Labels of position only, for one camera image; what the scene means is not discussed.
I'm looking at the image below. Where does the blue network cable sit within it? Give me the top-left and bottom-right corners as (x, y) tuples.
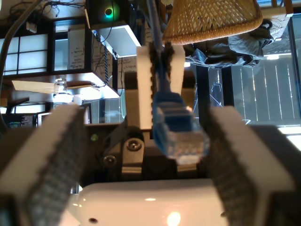
(145, 0), (210, 166)

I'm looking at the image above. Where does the computer monitor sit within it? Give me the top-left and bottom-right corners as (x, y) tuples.
(7, 114), (39, 128)

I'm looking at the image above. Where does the woven wicker basket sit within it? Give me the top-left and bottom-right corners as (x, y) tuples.
(162, 0), (263, 47)

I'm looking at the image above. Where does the grey garment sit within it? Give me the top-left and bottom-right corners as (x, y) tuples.
(184, 18), (275, 69)

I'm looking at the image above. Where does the clear glass jar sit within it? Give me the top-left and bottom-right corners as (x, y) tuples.
(54, 79), (68, 95)

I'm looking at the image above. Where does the black device green light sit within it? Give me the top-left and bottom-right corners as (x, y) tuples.
(86, 0), (130, 30)

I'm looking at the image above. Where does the grey cable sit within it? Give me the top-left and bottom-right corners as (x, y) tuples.
(0, 0), (42, 78)

